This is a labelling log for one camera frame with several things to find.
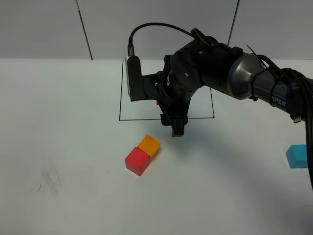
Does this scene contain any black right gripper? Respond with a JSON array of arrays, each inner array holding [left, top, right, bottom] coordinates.
[[157, 45, 230, 137]]

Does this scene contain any orange cube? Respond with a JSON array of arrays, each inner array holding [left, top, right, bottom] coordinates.
[[137, 135, 161, 161]]

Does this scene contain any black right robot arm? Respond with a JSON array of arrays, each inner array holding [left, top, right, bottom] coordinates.
[[157, 40, 313, 137]]

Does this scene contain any blue loose cube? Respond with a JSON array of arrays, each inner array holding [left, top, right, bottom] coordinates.
[[286, 144, 308, 169]]

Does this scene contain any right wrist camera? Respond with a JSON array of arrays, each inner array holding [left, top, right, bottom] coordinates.
[[126, 55, 163, 102]]

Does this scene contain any black right camera cable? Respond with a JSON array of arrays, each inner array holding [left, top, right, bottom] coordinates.
[[127, 23, 199, 57]]

